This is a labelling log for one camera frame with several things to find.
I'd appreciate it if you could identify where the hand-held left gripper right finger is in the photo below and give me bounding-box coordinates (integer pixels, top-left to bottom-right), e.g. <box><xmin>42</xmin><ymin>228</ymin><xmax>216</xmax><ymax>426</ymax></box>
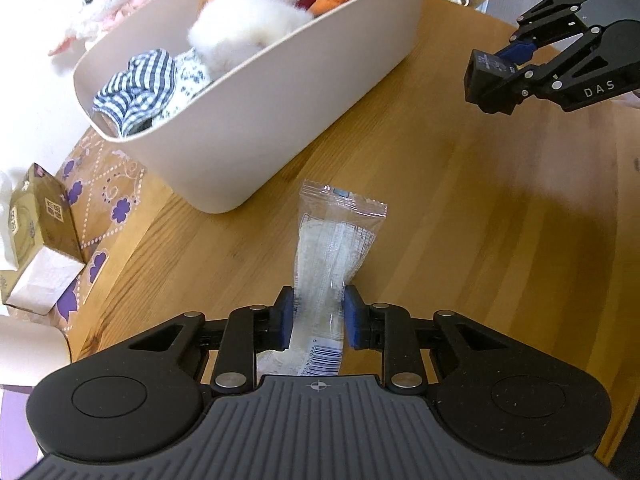
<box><xmin>342</xmin><ymin>285</ymin><xmax>508</xmax><ymax>396</ymax></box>

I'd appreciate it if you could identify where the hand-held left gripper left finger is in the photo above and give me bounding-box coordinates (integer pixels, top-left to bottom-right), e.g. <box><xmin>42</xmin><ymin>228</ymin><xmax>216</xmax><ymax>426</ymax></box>
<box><xmin>127</xmin><ymin>286</ymin><xmax>296</xmax><ymax>396</ymax></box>

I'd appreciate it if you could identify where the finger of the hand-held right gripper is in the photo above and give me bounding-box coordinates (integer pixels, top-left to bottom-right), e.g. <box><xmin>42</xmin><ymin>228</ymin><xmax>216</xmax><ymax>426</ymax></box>
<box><xmin>510</xmin><ymin>25</ymin><xmax>608</xmax><ymax>113</ymax></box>
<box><xmin>497</xmin><ymin>0</ymin><xmax>601</xmax><ymax>66</ymax></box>

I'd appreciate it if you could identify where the clear plastic packet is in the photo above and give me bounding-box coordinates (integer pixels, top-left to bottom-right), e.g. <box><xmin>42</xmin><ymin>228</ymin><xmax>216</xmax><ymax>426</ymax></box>
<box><xmin>255</xmin><ymin>179</ymin><xmax>388</xmax><ymax>377</ymax></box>

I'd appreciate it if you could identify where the small black box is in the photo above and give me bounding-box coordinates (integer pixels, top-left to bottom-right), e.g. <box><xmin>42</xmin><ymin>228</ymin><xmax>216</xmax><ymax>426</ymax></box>
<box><xmin>466</xmin><ymin>49</ymin><xmax>521</xmax><ymax>113</ymax></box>

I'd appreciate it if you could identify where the beige plastic container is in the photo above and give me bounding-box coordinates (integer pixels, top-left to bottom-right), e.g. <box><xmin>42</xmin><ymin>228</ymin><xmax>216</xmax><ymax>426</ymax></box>
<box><xmin>72</xmin><ymin>0</ymin><xmax>431</xmax><ymax>214</ymax></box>

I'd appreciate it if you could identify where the orange bottle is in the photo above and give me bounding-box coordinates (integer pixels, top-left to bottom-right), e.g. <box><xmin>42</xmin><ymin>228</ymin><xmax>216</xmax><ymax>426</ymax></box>
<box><xmin>307</xmin><ymin>0</ymin><xmax>351</xmax><ymax>16</ymax></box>

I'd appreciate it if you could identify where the blue checked cloth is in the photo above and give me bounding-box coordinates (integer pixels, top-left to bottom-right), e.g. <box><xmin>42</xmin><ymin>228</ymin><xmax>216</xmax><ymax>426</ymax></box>
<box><xmin>92</xmin><ymin>49</ymin><xmax>213</xmax><ymax>138</ymax></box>

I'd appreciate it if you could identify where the white fluffy hat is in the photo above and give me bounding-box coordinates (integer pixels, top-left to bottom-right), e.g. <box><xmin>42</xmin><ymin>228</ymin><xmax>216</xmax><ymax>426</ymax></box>
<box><xmin>187</xmin><ymin>0</ymin><xmax>313</xmax><ymax>81</ymax></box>

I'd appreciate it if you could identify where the brown floral paper mat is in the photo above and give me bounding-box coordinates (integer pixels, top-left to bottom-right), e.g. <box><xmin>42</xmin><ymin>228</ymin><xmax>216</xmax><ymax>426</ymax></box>
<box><xmin>55</xmin><ymin>127</ymin><xmax>151</xmax><ymax>346</ymax></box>

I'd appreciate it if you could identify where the gold tissue box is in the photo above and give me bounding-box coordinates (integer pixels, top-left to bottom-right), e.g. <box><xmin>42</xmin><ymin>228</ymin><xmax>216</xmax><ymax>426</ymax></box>
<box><xmin>0</xmin><ymin>162</ymin><xmax>87</xmax><ymax>316</ymax></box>

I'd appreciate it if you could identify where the white purple cardboard box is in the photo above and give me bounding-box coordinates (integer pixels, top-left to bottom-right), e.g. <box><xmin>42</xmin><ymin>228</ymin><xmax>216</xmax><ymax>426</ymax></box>
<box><xmin>0</xmin><ymin>385</ymin><xmax>48</xmax><ymax>480</ymax></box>

